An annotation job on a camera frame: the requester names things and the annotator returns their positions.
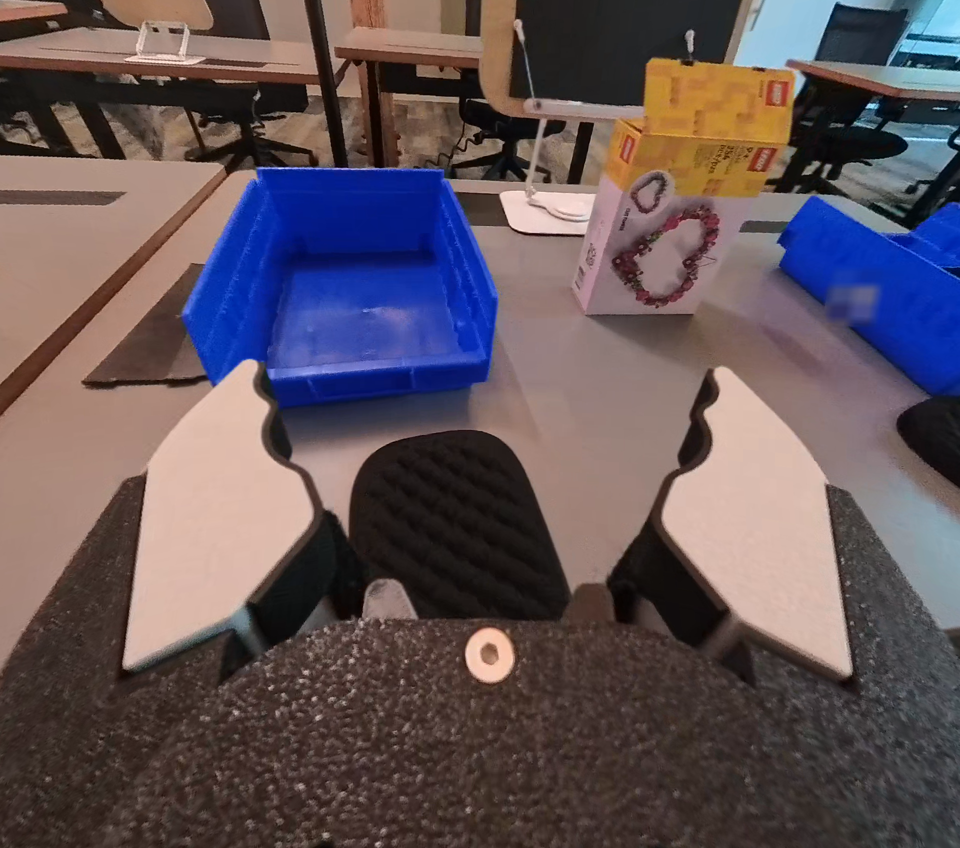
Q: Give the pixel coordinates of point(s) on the white divider stand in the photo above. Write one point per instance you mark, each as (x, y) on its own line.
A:
(547, 214)

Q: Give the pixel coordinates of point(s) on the background desk wood edge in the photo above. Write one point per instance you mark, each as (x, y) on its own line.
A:
(405, 45)
(885, 79)

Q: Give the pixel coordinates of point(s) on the yellow and white toy box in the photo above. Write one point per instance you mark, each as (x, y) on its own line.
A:
(675, 278)

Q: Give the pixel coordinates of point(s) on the dark cardboard sheet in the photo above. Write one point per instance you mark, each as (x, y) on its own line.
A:
(150, 345)

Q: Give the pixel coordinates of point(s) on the clear acrylic stand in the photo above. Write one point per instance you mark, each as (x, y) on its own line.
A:
(165, 42)

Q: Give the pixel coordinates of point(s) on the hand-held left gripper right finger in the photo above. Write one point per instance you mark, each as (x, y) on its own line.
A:
(757, 525)

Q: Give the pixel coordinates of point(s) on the black metal pole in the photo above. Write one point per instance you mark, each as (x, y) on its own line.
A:
(315, 23)

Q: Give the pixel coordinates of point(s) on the blue plastic bin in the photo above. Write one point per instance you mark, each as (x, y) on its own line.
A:
(360, 323)
(892, 345)
(941, 240)

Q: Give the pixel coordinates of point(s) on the black office chair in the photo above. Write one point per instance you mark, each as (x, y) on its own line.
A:
(862, 38)
(502, 135)
(240, 0)

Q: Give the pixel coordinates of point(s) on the wooden post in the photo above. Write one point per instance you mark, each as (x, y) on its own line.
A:
(371, 0)

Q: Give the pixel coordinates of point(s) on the neighbouring grey desk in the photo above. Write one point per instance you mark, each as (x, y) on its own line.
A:
(67, 263)

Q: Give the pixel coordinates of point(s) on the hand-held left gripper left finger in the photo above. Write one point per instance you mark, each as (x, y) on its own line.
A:
(217, 510)

